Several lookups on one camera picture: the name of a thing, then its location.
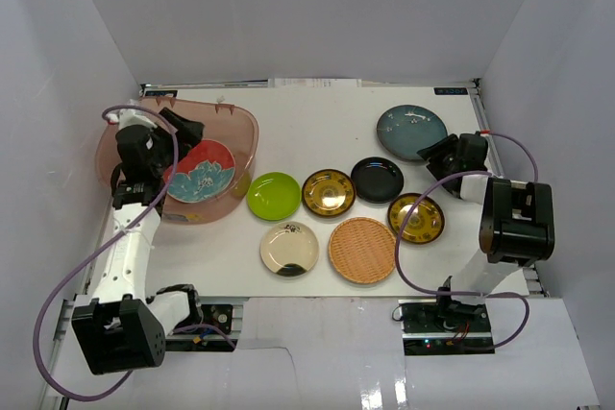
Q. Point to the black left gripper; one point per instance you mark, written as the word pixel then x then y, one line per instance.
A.
pixel 178 136

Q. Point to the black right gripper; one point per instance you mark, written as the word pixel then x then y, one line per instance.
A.
pixel 447 145

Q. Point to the blue-grey plate with blossoms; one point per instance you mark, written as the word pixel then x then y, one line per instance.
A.
pixel 405 130

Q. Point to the red plate with blue flower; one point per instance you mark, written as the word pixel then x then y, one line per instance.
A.
pixel 205 172

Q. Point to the black glossy plate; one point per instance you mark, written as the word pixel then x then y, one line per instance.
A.
pixel 377 180

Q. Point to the lime green plate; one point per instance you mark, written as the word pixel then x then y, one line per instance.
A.
pixel 274 196

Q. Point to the large yellow patterned plate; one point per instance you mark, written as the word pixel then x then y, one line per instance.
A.
pixel 328 193

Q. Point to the woven wicker plate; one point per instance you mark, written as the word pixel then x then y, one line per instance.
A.
pixel 361 250

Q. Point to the cream plate with dark glaze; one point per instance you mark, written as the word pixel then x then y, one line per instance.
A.
pixel 289 249

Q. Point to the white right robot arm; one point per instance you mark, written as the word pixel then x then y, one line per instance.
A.
pixel 516 223

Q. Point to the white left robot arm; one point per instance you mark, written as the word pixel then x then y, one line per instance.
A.
pixel 122 329

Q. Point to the pink translucent plastic bin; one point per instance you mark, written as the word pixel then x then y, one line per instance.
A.
pixel 235 127

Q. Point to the blue table label sticker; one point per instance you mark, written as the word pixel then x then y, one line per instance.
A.
pixel 450 91

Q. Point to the small yellow patterned plate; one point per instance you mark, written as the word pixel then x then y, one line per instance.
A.
pixel 426 223

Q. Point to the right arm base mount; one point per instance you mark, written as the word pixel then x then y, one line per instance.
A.
pixel 429 331

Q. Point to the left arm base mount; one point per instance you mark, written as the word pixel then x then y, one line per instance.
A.
pixel 218 330

